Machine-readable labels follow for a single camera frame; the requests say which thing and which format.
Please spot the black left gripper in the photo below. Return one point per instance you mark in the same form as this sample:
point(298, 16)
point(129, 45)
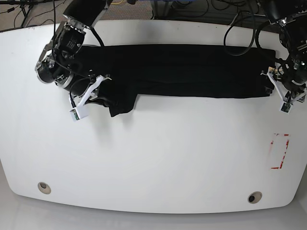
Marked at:
point(292, 87)

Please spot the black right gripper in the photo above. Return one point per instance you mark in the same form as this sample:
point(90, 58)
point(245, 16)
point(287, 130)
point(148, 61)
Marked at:
point(79, 87)

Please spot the black T-shirt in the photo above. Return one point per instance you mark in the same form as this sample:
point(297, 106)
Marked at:
point(174, 70)

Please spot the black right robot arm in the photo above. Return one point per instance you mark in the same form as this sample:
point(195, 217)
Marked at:
point(57, 61)

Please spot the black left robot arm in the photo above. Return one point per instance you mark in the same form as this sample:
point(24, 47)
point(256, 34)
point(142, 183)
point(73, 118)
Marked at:
point(290, 16)

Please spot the red tape rectangle marker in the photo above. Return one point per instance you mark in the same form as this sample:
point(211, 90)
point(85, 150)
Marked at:
point(278, 150)

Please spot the left table grommet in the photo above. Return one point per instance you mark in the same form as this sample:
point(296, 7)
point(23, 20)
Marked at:
point(44, 188)

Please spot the table grommet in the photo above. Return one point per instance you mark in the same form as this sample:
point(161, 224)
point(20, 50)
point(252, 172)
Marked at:
point(255, 197)
point(44, 188)

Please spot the right table grommet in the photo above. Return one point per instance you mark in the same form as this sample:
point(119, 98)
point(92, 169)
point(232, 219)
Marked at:
point(255, 197)

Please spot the black tripod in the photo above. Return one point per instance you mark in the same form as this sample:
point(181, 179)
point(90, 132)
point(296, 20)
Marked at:
point(24, 7)

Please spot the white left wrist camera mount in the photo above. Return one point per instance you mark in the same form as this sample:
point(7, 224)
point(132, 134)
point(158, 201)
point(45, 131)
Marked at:
point(287, 100)

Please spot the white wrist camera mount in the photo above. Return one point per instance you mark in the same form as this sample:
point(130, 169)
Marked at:
point(79, 111)
point(287, 100)

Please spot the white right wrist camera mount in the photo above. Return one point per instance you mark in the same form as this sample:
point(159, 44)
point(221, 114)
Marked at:
point(79, 111)

